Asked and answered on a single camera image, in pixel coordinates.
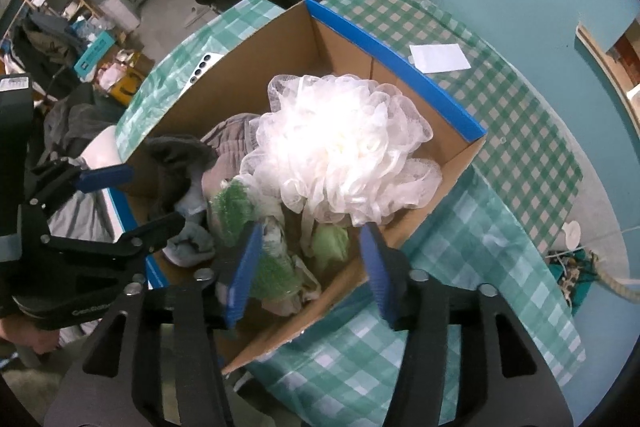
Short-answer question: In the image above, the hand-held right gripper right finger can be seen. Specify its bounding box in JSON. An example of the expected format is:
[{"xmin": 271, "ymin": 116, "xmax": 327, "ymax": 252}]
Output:
[{"xmin": 360, "ymin": 223, "xmax": 573, "ymax": 427}]

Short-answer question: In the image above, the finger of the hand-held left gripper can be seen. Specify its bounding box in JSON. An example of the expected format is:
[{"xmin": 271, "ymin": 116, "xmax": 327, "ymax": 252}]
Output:
[
  {"xmin": 42, "ymin": 211, "xmax": 187, "ymax": 260},
  {"xmin": 30, "ymin": 159, "xmax": 135, "ymax": 208}
]

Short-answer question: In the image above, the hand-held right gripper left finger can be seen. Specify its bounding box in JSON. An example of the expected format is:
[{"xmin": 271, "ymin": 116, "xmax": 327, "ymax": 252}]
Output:
[{"xmin": 42, "ymin": 222, "xmax": 264, "ymax": 427}]

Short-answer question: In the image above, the light blue sock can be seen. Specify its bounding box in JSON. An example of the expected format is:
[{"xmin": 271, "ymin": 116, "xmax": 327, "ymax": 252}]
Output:
[{"xmin": 162, "ymin": 199, "xmax": 217, "ymax": 268}]

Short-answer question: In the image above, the white bluish cloth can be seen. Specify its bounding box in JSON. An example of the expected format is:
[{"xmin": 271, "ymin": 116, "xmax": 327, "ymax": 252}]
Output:
[{"xmin": 260, "ymin": 214, "xmax": 288, "ymax": 258}]

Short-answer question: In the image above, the green mesh scrubber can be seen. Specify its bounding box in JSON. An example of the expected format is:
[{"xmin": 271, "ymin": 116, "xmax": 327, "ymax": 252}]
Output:
[{"xmin": 207, "ymin": 182, "xmax": 303, "ymax": 303}]

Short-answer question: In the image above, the black sock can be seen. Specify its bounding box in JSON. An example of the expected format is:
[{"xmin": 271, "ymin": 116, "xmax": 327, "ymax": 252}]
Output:
[{"xmin": 147, "ymin": 134, "xmax": 218, "ymax": 220}]

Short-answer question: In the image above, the cardboard box with blue edges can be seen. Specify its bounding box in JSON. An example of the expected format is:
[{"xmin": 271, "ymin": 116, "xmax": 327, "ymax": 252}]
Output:
[{"xmin": 117, "ymin": 0, "xmax": 488, "ymax": 375}]

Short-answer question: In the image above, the person's left hand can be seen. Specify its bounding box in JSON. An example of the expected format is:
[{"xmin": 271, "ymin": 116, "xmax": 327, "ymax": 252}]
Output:
[{"xmin": 0, "ymin": 317, "xmax": 61, "ymax": 354}]

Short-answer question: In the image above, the white seat cushion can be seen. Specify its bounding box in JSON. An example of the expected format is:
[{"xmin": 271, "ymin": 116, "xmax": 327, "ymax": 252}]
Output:
[{"xmin": 82, "ymin": 127, "xmax": 121, "ymax": 192}]

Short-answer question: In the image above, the light green sponge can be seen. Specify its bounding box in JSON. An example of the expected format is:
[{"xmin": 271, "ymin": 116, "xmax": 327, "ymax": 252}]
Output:
[{"xmin": 311, "ymin": 224, "xmax": 351, "ymax": 268}]

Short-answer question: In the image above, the grey clothes pile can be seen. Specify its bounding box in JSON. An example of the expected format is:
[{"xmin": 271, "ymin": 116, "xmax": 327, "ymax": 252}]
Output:
[{"xmin": 42, "ymin": 97, "xmax": 121, "ymax": 238}]

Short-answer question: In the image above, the teal checked plastic tablecloth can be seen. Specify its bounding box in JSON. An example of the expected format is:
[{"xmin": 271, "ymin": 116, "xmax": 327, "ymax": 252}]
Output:
[{"xmin": 115, "ymin": 0, "xmax": 587, "ymax": 427}]

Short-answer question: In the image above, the yellow box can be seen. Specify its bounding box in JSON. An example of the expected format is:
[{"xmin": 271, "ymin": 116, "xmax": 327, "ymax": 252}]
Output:
[{"xmin": 107, "ymin": 74, "xmax": 147, "ymax": 108}]

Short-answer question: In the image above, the teal cardboard box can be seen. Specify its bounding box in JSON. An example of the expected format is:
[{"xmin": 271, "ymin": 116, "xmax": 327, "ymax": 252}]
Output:
[{"xmin": 75, "ymin": 31, "xmax": 117, "ymax": 82}]

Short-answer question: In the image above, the white mesh bath pouf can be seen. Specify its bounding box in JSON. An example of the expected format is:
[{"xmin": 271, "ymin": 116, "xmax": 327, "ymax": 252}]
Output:
[{"xmin": 239, "ymin": 74, "xmax": 443, "ymax": 228}]

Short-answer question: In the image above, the white smartphone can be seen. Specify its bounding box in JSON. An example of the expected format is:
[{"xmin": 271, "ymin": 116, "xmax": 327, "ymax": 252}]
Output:
[{"xmin": 182, "ymin": 52, "xmax": 226, "ymax": 92}]

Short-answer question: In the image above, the dark jacket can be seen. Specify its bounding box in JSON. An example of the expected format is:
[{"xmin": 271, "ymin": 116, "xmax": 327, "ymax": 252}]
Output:
[{"xmin": 10, "ymin": 12, "xmax": 76, "ymax": 82}]

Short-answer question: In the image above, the white bin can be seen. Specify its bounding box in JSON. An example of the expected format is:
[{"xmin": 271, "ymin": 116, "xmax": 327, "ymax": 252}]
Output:
[{"xmin": 100, "ymin": 0, "xmax": 141, "ymax": 35}]

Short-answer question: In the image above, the teal patterned cloth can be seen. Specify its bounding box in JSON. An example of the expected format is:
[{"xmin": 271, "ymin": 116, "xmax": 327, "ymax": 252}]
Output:
[{"xmin": 545, "ymin": 247, "xmax": 601, "ymax": 308}]

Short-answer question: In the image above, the white cup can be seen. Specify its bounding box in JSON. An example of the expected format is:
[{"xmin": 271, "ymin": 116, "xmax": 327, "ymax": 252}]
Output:
[{"xmin": 560, "ymin": 222, "xmax": 583, "ymax": 250}]

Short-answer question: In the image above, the green cream checked tablecloth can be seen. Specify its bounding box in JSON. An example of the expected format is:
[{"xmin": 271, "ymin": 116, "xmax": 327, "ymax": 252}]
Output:
[{"xmin": 320, "ymin": 0, "xmax": 586, "ymax": 258}]

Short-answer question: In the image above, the white paper sheet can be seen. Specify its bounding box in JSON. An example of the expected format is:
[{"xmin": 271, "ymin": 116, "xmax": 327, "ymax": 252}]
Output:
[{"xmin": 409, "ymin": 43, "xmax": 472, "ymax": 74}]

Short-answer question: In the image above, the thick beige rope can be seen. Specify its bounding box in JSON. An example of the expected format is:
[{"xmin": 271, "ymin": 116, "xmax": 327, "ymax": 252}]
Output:
[{"xmin": 592, "ymin": 252, "xmax": 640, "ymax": 305}]

